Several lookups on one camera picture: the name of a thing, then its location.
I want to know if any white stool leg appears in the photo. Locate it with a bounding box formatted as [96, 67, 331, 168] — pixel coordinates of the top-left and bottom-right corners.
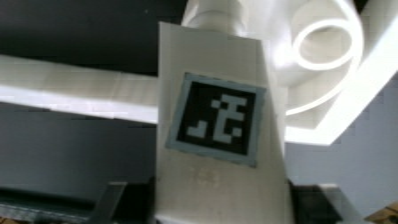
[155, 0, 295, 224]

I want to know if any white U-shaped fence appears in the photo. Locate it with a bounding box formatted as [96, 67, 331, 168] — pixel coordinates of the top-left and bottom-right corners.
[0, 0, 398, 145]

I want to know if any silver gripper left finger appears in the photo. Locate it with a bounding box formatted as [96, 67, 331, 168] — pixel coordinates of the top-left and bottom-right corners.
[84, 182, 153, 224]

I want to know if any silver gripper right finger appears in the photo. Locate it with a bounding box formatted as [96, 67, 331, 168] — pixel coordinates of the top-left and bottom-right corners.
[290, 183, 368, 224]

